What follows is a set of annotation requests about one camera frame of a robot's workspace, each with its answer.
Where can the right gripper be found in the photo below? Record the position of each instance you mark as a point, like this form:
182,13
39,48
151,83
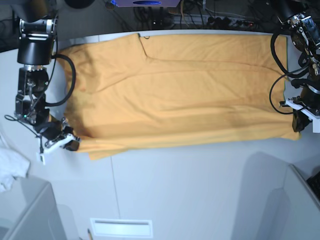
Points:
53,128

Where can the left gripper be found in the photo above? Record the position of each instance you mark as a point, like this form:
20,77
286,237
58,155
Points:
308,102

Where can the orange T-shirt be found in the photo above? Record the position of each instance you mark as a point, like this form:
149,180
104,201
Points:
175,90

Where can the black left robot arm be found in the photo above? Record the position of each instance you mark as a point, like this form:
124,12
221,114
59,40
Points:
305,36

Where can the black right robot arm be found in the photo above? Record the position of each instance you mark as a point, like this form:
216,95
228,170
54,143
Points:
37,25

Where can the white crumpled cloth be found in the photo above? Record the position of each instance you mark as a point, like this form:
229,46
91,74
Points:
12,165

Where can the black keyboard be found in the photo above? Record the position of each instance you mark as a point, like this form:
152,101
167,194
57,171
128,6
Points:
314,184

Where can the grey bin left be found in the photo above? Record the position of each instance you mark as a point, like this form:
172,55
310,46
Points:
28,211

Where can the grey bin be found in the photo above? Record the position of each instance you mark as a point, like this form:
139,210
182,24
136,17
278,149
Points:
28,211
292,212

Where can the grey bin right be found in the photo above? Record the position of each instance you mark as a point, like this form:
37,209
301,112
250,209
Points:
292,212

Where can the pencil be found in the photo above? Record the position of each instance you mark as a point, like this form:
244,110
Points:
89,234

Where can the purple box with blue oval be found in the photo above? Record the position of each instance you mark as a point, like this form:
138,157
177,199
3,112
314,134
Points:
146,3

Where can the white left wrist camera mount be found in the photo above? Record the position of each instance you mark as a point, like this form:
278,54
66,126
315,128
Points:
303,115

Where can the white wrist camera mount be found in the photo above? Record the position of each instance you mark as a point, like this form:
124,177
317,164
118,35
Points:
303,115
48,147

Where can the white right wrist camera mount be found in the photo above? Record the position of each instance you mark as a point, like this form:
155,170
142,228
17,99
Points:
48,147

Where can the power strip with cables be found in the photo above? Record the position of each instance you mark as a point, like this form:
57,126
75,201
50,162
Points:
197,21

